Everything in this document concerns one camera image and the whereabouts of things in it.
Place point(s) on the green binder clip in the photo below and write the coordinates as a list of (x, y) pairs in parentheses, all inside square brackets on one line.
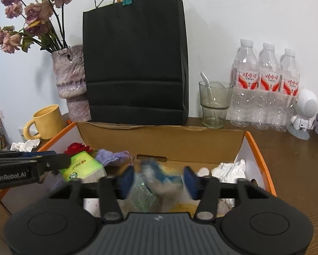
[(127, 2)]

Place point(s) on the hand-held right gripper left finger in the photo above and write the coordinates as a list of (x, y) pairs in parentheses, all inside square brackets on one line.
[(125, 182)]

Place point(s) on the white plastic spoon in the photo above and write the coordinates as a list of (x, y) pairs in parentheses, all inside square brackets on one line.
[(207, 81)]

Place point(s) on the purple knit pouch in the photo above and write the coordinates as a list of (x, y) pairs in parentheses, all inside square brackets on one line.
[(108, 156)]

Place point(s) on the black paper bag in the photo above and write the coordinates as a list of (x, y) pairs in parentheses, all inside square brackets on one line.
[(135, 66)]

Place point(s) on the iridescent plastic bag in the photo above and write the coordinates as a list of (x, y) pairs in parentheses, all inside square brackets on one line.
[(143, 197)]

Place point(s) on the clear water bottle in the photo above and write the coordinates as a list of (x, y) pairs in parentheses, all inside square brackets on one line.
[(244, 98), (266, 101), (287, 103)]

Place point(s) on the yellow plush toy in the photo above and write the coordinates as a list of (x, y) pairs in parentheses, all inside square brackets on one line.
[(185, 207)]

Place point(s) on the pink ceramic vase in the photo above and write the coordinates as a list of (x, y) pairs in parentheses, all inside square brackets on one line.
[(71, 85)]

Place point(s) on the green tissue packet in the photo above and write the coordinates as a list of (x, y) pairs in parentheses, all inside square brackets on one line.
[(81, 168)]

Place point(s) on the orange cardboard box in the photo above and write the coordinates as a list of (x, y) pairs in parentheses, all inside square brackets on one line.
[(159, 138)]

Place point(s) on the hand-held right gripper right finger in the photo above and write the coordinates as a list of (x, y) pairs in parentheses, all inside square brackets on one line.
[(190, 183)]

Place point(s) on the small red fabric rose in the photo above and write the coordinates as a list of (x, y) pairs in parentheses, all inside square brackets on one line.
[(76, 148)]

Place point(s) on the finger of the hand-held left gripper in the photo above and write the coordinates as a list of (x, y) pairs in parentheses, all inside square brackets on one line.
[(39, 154), (59, 162)]

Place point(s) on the yellow mug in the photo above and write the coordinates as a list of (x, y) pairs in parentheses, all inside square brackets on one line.
[(48, 122)]

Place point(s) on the white wall outlet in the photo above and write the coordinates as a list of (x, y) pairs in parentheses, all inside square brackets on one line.
[(21, 135)]

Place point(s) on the white tissue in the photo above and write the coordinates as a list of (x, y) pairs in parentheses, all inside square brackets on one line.
[(26, 145), (229, 171)]

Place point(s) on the white robot speaker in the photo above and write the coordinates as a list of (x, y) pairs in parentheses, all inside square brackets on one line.
[(306, 103)]

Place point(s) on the glass cup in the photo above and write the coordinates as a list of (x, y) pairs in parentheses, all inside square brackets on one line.
[(214, 103)]

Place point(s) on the dried rose bouquet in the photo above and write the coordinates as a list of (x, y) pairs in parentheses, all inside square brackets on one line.
[(36, 10)]

